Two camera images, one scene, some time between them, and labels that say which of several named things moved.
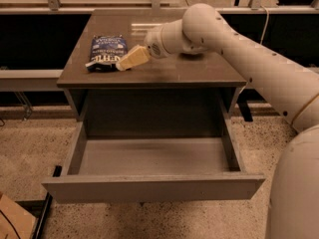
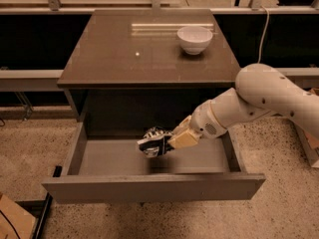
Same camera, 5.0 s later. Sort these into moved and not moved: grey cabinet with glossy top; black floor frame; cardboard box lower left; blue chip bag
Moved: blue chip bag
Not moved: grey cabinet with glossy top; cardboard box lower left; black floor frame
